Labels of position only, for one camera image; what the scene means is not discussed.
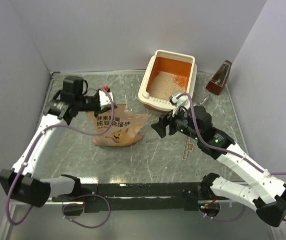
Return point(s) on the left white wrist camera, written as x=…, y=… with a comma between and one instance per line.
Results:
x=105, y=97

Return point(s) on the white orange litter box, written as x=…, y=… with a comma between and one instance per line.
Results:
x=167, y=61

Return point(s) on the metal litter scoop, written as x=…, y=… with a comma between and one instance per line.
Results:
x=205, y=99

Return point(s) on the peach cat litter bag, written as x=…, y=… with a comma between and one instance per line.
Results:
x=124, y=130

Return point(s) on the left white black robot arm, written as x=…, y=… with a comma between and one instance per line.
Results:
x=24, y=182

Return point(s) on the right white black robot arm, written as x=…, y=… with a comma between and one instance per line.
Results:
x=263, y=192

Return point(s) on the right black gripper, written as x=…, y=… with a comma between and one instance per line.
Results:
x=160, y=127

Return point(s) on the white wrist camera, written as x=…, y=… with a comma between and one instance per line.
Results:
x=105, y=97
x=178, y=99

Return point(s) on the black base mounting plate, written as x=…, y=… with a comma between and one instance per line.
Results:
x=141, y=196

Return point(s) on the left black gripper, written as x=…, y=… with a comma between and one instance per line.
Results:
x=98, y=109

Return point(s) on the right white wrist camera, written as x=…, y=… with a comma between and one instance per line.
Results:
x=178, y=99

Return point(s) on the brown wooden metronome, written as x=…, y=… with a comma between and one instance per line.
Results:
x=219, y=80

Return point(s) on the beige litter granules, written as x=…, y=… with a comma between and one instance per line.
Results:
x=164, y=84

